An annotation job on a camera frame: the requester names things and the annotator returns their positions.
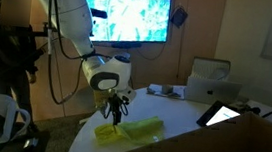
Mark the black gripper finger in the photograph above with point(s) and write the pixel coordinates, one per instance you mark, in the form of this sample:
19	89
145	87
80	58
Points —
114	115
119	115

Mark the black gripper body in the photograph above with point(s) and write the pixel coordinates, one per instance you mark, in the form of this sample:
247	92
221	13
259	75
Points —
125	95

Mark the yellow-green microfibre cloth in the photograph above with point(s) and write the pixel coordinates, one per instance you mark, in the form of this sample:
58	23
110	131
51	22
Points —
137	128

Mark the brown cardboard box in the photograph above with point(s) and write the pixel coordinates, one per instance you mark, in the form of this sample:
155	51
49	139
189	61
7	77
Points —
219	147

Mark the paper sheets with grey object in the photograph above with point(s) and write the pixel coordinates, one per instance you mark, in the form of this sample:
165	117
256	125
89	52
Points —
166	90

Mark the black bar under TV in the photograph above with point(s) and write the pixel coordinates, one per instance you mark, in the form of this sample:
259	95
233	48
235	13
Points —
127	45

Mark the black equipment pile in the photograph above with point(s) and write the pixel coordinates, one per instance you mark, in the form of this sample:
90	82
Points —
35	143

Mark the grey mesh chair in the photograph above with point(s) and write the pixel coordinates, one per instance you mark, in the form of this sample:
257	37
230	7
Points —
210	69

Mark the black tablet with lit screen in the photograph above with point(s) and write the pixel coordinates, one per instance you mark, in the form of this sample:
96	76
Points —
221	115

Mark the dark clutter beside tablet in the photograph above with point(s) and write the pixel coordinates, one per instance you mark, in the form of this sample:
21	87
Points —
243	106

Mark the person in dark clothes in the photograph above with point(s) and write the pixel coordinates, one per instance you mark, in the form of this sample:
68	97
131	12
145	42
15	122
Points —
8	50

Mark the wrist-mounted camera box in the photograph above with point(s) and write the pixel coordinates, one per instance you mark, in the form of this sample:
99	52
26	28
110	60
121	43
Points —
102	98

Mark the wall-mounted TV screen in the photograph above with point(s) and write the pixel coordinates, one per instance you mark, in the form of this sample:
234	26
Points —
138	12

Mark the black stereo bar camera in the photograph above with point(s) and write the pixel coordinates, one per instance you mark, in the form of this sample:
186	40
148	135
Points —
100	14

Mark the black wall-mounted device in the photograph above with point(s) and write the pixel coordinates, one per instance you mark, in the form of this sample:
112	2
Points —
179	17

